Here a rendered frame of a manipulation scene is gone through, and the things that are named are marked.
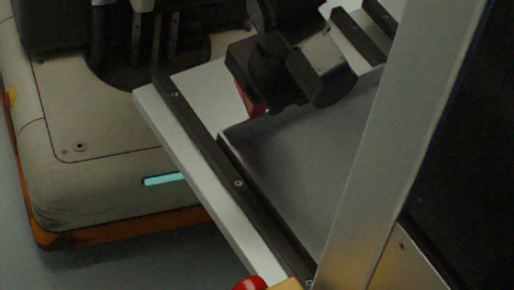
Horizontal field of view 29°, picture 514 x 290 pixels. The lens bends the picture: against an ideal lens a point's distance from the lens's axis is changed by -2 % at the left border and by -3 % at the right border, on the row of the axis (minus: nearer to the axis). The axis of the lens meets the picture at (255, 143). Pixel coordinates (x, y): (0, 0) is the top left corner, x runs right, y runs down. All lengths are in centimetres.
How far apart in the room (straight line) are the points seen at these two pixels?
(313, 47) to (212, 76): 30
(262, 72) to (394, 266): 37
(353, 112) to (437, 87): 61
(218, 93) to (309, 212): 21
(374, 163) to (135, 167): 121
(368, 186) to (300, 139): 45
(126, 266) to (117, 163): 29
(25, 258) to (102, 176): 32
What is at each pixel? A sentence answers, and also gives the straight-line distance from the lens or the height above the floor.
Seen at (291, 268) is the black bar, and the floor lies 90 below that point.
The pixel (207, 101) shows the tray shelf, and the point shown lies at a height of 88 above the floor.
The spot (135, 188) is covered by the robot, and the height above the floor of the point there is 23.
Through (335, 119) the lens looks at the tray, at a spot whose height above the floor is 88.
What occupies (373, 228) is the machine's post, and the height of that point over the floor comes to 117.
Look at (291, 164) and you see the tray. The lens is 126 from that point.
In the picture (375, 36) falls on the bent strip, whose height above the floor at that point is 88.
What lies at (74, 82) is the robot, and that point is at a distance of 213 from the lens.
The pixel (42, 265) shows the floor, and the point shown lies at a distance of 219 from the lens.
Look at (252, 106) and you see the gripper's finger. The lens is 119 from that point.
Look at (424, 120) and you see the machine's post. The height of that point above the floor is 132.
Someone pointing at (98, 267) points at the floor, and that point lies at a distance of 219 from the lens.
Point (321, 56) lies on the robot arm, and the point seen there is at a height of 112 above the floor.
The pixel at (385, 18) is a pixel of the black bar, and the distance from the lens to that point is 144.
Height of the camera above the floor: 187
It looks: 51 degrees down
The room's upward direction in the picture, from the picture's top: 12 degrees clockwise
